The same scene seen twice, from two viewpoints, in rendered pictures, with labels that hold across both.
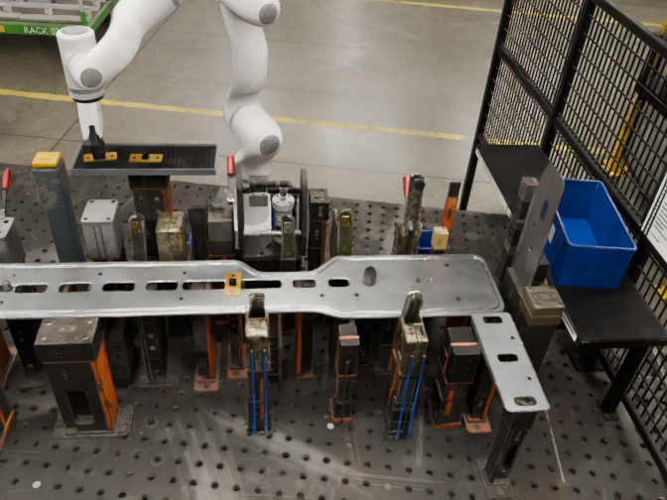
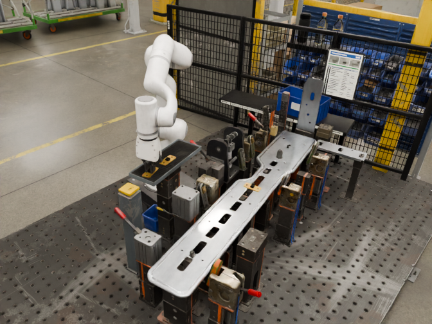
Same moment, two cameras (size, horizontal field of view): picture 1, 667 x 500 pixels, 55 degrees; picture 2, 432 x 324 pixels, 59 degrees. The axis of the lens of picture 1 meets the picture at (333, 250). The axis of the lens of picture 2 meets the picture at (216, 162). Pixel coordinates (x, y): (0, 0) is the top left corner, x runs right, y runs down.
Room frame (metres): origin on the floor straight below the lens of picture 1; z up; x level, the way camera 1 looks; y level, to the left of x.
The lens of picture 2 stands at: (0.39, 1.56, 2.10)
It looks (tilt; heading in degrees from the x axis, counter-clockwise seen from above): 32 degrees down; 307
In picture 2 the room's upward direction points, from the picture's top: 3 degrees clockwise
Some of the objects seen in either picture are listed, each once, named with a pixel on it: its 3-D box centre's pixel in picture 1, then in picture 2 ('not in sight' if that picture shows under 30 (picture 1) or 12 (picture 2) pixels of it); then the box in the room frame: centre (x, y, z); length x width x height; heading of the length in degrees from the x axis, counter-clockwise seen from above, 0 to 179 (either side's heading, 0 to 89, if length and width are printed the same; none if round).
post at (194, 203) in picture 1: (202, 260); (204, 198); (1.36, 0.37, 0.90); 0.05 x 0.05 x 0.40; 8
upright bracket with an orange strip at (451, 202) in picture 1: (440, 256); (269, 140); (1.39, -0.30, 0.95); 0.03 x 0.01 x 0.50; 98
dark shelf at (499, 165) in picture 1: (554, 227); (283, 110); (1.48, -0.62, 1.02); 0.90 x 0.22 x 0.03; 8
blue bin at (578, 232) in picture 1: (579, 230); (303, 103); (1.36, -0.64, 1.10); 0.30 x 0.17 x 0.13; 0
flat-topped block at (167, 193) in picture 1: (157, 227); (168, 200); (1.46, 0.52, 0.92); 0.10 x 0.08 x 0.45; 98
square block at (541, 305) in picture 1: (526, 347); (320, 152); (1.13, -0.51, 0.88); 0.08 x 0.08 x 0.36; 8
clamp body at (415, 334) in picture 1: (403, 377); (315, 182); (1.01, -0.19, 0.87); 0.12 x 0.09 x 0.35; 8
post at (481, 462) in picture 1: (507, 442); (354, 178); (0.87, -0.43, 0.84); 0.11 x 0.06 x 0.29; 8
